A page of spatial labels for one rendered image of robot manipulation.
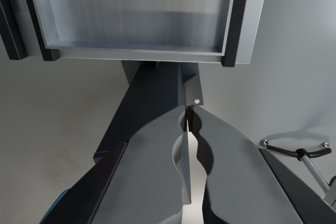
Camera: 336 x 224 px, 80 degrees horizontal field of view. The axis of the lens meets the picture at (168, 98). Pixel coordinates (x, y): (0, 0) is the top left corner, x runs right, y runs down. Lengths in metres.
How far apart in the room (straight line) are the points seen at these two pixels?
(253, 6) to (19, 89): 1.60
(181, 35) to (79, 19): 0.16
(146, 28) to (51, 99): 1.37
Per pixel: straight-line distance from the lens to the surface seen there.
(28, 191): 2.53
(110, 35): 0.34
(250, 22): 0.34
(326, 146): 1.92
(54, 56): 0.37
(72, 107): 1.60
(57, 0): 0.36
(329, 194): 1.49
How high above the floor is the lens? 1.20
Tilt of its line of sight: 61 degrees down
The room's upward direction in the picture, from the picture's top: 174 degrees counter-clockwise
